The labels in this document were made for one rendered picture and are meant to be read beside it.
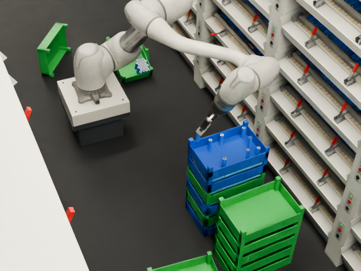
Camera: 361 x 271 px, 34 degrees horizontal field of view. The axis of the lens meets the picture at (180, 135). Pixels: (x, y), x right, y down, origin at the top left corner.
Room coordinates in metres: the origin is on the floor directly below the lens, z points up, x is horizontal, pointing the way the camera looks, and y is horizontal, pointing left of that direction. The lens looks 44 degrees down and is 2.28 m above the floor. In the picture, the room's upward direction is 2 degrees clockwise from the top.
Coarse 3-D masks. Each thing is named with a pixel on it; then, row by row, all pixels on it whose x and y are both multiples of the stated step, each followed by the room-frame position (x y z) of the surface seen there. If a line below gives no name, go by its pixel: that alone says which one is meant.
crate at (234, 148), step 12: (228, 132) 1.94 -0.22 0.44; (240, 132) 1.97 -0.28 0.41; (252, 132) 1.93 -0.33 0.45; (192, 144) 1.84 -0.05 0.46; (204, 144) 1.89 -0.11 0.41; (216, 144) 1.90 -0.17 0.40; (228, 144) 1.90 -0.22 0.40; (240, 144) 1.90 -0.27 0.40; (252, 144) 1.91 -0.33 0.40; (192, 156) 1.81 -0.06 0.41; (204, 156) 1.82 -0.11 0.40; (216, 156) 1.82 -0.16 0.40; (228, 156) 1.82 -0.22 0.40; (240, 156) 1.82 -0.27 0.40; (252, 156) 1.78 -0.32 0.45; (264, 156) 1.80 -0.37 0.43; (204, 168) 1.71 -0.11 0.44; (216, 168) 1.75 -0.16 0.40; (228, 168) 1.72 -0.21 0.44; (240, 168) 1.75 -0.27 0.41
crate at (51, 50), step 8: (56, 24) 3.14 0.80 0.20; (64, 24) 3.15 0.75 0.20; (56, 32) 3.05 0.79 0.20; (64, 32) 3.15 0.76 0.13; (48, 40) 2.96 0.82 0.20; (56, 40) 3.13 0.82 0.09; (64, 40) 3.15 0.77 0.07; (40, 48) 2.88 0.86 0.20; (48, 48) 3.01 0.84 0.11; (56, 48) 3.11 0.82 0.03; (64, 48) 3.14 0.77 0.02; (40, 56) 2.87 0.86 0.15; (48, 56) 2.99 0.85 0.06; (56, 56) 3.07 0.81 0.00; (40, 64) 2.87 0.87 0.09; (48, 64) 2.98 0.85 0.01; (56, 64) 2.99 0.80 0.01; (48, 72) 2.86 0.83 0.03
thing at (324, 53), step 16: (288, 16) 2.17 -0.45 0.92; (304, 16) 2.19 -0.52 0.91; (288, 32) 2.11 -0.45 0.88; (304, 32) 2.09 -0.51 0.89; (320, 32) 2.04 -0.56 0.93; (304, 48) 2.00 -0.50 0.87; (320, 48) 1.98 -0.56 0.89; (336, 48) 1.93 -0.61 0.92; (320, 64) 1.90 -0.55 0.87; (336, 64) 1.88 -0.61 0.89; (352, 64) 1.83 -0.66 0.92; (336, 80) 1.80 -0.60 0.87; (352, 80) 1.76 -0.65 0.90; (352, 96) 1.71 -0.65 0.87
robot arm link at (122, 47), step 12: (168, 0) 2.21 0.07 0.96; (180, 0) 2.24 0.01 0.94; (192, 0) 2.31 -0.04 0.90; (168, 12) 2.18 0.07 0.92; (180, 12) 2.22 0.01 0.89; (168, 24) 2.25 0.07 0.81; (120, 36) 2.51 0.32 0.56; (132, 36) 2.39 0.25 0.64; (144, 36) 2.35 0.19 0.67; (108, 48) 2.48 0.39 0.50; (120, 48) 2.45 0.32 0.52; (132, 48) 2.43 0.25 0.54; (120, 60) 2.45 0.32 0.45; (132, 60) 2.49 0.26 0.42
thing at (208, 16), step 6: (216, 6) 2.81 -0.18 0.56; (204, 12) 2.78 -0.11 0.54; (210, 12) 2.80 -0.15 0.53; (216, 12) 2.80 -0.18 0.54; (222, 12) 2.82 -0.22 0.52; (204, 18) 2.78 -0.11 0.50; (210, 18) 2.79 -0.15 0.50; (210, 24) 2.74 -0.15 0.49; (216, 24) 2.73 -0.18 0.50; (210, 30) 2.74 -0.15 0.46; (216, 30) 2.68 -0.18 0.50; (216, 36) 2.66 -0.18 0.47; (222, 42) 2.60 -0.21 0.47; (228, 42) 2.57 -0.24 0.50; (234, 48) 2.51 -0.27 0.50; (240, 48) 2.51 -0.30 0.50; (246, 54) 2.46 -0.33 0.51
